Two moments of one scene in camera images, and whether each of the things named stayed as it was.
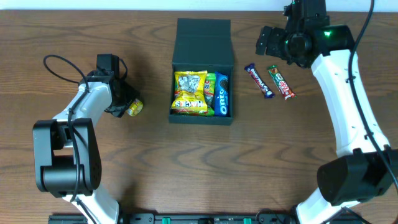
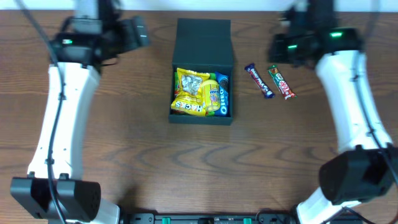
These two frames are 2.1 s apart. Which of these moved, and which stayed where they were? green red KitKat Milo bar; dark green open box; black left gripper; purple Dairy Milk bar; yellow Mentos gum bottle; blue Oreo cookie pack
Moved: black left gripper; yellow Mentos gum bottle
Stayed: purple Dairy Milk bar; blue Oreo cookie pack; dark green open box; green red KitKat Milo bar
